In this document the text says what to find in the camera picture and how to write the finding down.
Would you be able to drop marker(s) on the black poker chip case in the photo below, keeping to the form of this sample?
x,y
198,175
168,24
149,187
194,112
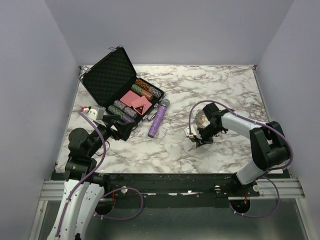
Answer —
x,y
110,78

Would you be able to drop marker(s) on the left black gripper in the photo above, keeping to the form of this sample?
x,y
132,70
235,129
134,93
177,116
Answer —
x,y
123,131

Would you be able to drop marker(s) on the black mounting base rail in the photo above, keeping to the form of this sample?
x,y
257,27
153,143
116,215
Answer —
x,y
138,191

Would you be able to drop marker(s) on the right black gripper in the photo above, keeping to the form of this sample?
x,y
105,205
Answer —
x,y
199,142

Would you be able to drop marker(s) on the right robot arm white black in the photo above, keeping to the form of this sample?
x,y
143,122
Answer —
x,y
270,149

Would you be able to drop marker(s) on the round metal keyring disc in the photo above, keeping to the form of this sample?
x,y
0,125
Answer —
x,y
201,120

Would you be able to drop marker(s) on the purple glitter microphone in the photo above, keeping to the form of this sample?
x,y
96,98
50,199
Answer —
x,y
162,109

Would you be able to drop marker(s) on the pink card box triangle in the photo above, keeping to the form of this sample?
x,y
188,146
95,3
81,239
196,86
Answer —
x,y
141,105

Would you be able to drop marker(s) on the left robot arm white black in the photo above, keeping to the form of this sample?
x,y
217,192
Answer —
x,y
80,165

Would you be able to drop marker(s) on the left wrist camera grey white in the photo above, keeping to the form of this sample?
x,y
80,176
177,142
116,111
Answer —
x,y
95,113

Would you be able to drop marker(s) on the pink card deck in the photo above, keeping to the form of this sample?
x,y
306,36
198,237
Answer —
x,y
129,97

